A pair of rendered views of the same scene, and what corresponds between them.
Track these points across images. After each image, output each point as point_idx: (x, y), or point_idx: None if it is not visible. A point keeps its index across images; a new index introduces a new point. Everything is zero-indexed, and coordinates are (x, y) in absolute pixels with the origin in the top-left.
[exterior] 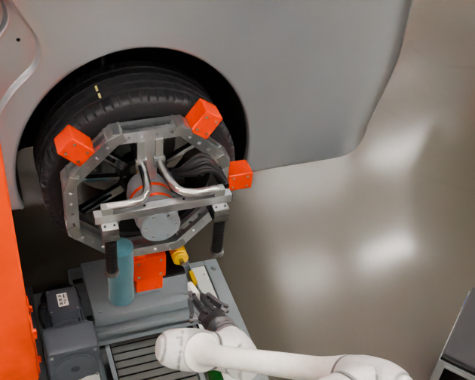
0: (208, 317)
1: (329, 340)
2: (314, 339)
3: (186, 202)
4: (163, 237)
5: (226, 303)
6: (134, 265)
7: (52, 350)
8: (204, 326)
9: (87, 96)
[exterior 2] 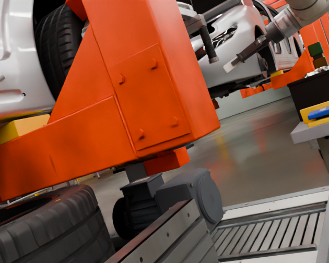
0: (268, 25)
1: (283, 190)
2: (278, 194)
3: (181, 8)
4: None
5: None
6: None
7: (184, 180)
8: (272, 31)
9: (61, 5)
